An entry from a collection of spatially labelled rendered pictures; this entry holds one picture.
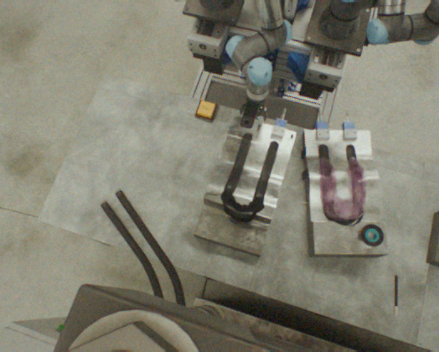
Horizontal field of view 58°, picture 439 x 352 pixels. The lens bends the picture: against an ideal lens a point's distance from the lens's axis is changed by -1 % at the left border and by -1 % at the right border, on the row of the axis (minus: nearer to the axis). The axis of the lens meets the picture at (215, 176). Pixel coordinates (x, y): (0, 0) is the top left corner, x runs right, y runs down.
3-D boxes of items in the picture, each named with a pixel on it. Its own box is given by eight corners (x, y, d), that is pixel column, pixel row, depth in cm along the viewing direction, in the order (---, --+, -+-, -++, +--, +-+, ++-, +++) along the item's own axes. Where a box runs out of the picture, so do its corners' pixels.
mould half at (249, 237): (233, 124, 167) (233, 109, 154) (292, 141, 164) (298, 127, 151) (194, 236, 153) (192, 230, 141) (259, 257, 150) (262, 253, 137)
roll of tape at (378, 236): (370, 252, 139) (374, 251, 135) (353, 236, 141) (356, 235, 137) (384, 236, 140) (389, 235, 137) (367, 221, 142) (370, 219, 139)
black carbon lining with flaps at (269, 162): (243, 133, 158) (244, 123, 149) (281, 145, 156) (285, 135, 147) (216, 215, 149) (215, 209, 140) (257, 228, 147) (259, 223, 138)
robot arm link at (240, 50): (250, 39, 136) (269, 62, 133) (223, 54, 135) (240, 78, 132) (252, 24, 129) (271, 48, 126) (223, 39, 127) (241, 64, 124)
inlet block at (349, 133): (338, 113, 164) (342, 107, 159) (350, 113, 164) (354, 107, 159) (341, 142, 160) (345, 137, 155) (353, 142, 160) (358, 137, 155)
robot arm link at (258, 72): (262, 49, 123) (278, 69, 121) (260, 69, 134) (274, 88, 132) (241, 61, 122) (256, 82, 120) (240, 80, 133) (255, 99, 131)
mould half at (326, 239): (302, 135, 165) (307, 124, 154) (364, 135, 164) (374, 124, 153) (308, 257, 150) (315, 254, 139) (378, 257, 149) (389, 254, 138)
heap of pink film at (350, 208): (315, 157, 156) (319, 149, 148) (360, 157, 155) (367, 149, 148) (319, 222, 148) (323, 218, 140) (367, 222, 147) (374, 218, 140)
